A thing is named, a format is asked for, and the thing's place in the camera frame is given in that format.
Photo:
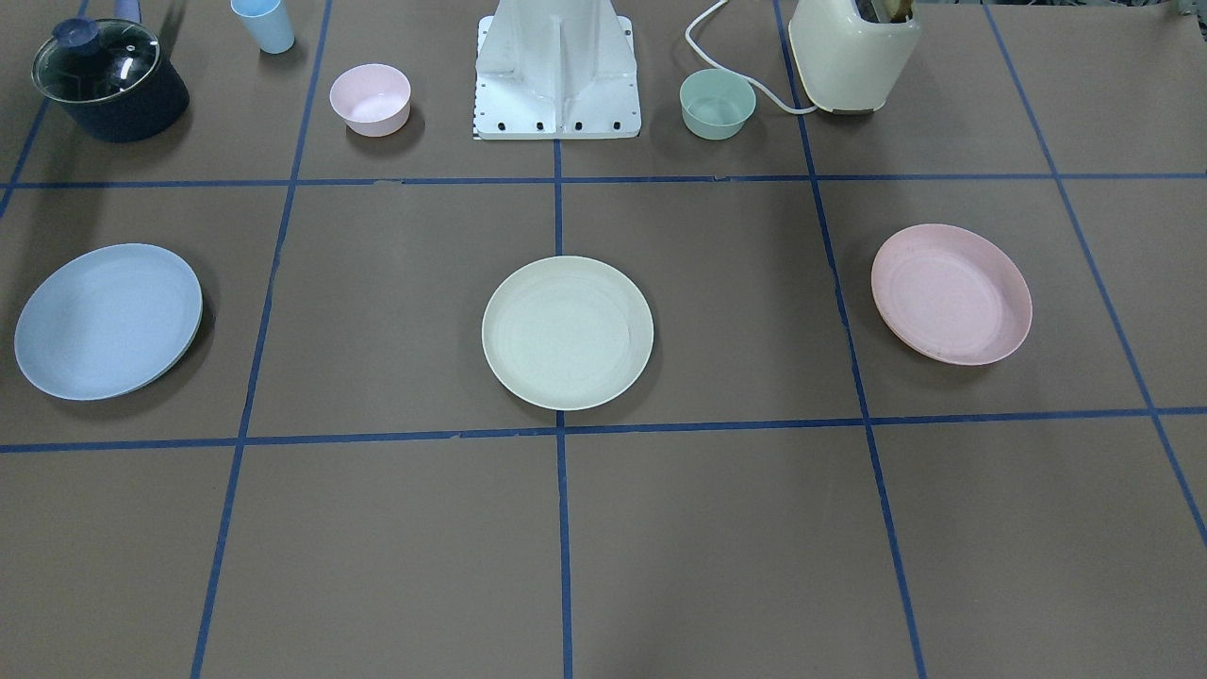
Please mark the glass pot lid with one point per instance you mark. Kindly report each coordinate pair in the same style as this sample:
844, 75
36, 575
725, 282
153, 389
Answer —
88, 60

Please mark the pink bowl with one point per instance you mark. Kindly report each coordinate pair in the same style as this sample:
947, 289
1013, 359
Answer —
373, 99

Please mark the dark blue saucepan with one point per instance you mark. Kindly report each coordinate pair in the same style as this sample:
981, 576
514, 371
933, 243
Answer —
140, 113

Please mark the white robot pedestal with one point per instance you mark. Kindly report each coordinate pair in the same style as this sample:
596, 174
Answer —
556, 71

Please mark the blue cup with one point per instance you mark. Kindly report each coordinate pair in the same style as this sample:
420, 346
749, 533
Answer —
268, 23

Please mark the cream toaster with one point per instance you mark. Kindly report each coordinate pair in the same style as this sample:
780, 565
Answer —
850, 54

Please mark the green bowl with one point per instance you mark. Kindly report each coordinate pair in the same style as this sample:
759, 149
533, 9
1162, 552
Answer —
715, 104

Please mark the cream plate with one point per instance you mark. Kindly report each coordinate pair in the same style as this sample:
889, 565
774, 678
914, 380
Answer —
567, 333

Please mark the blue plate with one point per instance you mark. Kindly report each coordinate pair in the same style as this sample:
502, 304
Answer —
109, 322

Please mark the pink plate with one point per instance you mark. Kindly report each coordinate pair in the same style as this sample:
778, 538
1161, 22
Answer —
951, 295

